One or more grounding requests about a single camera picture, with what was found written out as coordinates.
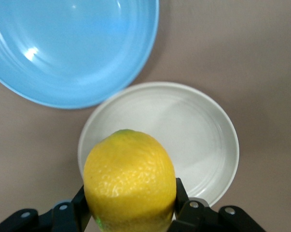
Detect white plate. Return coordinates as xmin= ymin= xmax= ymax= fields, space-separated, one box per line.
xmin=77 ymin=81 xmax=240 ymax=213

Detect blue plate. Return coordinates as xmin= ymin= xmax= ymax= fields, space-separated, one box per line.
xmin=0 ymin=0 xmax=160 ymax=110

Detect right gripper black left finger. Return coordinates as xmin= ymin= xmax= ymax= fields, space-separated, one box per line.
xmin=51 ymin=184 xmax=95 ymax=232

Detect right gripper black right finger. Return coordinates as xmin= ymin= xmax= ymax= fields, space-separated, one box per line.
xmin=168 ymin=177 xmax=210 ymax=232

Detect yellow lemon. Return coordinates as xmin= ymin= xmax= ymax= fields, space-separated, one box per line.
xmin=83 ymin=129 xmax=177 ymax=232

